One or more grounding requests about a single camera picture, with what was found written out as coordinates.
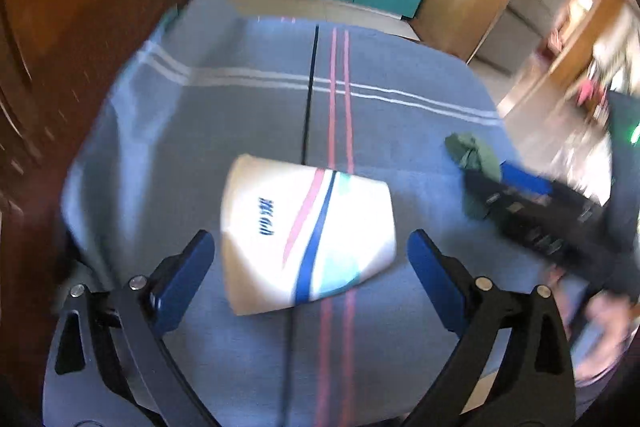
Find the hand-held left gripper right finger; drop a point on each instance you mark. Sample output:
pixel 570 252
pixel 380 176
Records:
pixel 435 277

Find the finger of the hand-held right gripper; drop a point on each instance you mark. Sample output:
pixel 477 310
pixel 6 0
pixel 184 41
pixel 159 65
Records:
pixel 525 179
pixel 530 227

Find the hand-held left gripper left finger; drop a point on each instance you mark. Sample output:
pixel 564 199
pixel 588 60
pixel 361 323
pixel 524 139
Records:
pixel 185 272

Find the green cloth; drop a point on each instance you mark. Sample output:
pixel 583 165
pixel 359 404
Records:
pixel 475 154

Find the white paper cup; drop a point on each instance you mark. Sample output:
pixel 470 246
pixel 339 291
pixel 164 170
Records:
pixel 280 227

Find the person's right hand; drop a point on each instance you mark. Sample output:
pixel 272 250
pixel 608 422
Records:
pixel 605 322

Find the blue striped cloth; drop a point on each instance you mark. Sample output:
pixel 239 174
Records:
pixel 400 137

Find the carved wooden chair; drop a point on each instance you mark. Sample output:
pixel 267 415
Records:
pixel 75 32

